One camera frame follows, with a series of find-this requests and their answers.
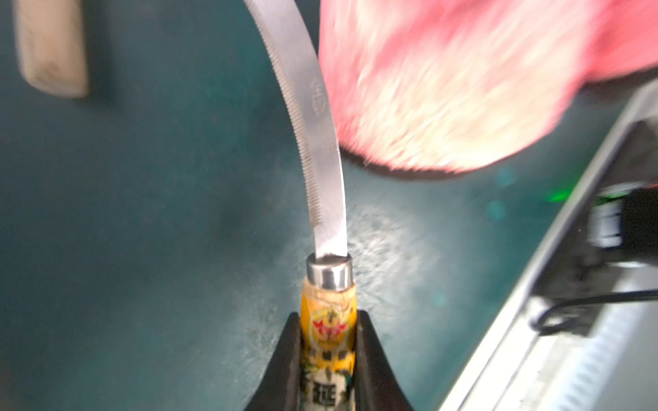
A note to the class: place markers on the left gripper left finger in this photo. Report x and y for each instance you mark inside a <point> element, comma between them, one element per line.
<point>279,388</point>

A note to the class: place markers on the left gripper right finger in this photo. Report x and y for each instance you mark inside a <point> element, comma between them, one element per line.
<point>375,385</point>

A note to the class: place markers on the pink rag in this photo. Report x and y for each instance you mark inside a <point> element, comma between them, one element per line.
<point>457,85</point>

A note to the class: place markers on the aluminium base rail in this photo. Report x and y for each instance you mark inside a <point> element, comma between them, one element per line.
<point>577,303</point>

